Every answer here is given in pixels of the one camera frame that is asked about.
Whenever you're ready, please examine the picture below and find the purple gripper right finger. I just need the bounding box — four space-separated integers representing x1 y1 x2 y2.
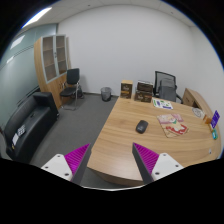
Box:
132 143 183 184

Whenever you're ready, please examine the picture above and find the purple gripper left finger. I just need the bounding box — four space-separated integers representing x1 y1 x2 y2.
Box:
42 144 91 185

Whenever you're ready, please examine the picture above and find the black computer mouse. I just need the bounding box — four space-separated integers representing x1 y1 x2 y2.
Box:
136 120 148 134

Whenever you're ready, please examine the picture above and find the wooden office desk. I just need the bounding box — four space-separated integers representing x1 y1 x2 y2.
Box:
88 98 221 186

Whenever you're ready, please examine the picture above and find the white green booklet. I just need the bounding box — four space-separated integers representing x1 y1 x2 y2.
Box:
153 98 173 110

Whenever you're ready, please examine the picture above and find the black leather sofa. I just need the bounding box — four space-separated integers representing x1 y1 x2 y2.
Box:
4 92 59 163

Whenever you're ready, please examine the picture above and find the round white coaster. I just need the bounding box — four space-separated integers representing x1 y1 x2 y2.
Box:
192 108 204 119

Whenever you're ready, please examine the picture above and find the small green item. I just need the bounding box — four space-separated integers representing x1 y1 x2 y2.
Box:
212 129 218 140

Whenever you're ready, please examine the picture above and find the brown box lower right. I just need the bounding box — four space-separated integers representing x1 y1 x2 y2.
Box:
135 91 152 103

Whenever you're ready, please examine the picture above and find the brown box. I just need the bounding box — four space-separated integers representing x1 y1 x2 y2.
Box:
137 80 153 93
135 91 152 103
120 80 133 99

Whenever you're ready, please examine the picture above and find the black visitor chair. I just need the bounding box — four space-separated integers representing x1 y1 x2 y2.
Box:
60 68 80 110

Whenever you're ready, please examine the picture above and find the wooden side cabinet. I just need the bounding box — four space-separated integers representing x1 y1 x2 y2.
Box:
182 88 212 116

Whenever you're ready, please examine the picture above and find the grey mesh office chair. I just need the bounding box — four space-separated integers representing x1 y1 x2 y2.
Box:
153 71 182 102

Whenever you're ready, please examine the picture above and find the brown box upper right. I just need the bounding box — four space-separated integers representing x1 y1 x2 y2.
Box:
137 80 153 93

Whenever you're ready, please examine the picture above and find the purple card stand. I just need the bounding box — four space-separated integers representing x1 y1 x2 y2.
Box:
210 110 220 129

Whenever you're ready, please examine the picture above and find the black mesh waste bin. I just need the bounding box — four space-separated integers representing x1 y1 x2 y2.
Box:
101 87 111 102

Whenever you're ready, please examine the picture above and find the brown box left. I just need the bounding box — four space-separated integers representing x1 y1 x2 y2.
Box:
120 80 133 99

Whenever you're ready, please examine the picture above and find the wooden glass-door cabinet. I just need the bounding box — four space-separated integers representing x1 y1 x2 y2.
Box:
34 35 68 108

